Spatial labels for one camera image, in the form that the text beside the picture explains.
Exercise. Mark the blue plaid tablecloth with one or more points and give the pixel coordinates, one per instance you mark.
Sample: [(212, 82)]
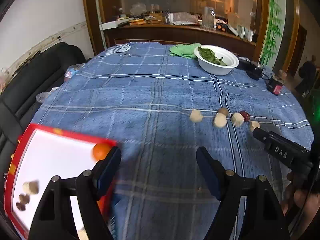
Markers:
[(142, 97)]

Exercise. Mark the right hand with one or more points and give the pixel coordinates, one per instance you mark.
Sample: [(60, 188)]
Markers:
[(310, 203)]

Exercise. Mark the black power adapter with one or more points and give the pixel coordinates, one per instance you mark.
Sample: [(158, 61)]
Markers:
[(253, 69)]

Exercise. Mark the dark jar red label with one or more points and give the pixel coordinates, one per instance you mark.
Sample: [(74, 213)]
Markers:
[(274, 84)]

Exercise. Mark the clear glass jar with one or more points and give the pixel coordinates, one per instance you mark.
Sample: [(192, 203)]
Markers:
[(208, 17)]

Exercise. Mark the white bowl with greens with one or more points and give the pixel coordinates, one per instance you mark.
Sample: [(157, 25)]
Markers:
[(216, 60)]

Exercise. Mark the black sofa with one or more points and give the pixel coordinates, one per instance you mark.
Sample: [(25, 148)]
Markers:
[(18, 101)]

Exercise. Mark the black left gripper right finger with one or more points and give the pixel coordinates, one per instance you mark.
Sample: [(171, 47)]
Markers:
[(227, 187)]

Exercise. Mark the green cloth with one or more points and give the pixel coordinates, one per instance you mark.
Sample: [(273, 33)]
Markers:
[(184, 50)]

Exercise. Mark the clear plastic bag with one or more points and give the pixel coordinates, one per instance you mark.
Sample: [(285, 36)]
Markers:
[(44, 95)]

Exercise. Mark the red jujube in box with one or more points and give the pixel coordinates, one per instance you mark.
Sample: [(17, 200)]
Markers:
[(20, 206)]

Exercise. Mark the white taro chunk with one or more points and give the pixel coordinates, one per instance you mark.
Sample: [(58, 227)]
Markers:
[(237, 119), (220, 120), (31, 187), (196, 115), (253, 125)]

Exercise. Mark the red jujube date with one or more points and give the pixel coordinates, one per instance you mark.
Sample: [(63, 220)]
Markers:
[(245, 115), (24, 199)]

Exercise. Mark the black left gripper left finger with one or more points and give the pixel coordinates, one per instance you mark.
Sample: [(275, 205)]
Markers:
[(90, 186)]

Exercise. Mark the red white box lid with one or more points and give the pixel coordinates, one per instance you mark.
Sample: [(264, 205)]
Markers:
[(42, 153)]

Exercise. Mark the wooden sideboard cabinet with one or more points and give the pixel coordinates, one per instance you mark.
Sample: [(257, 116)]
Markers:
[(240, 25)]

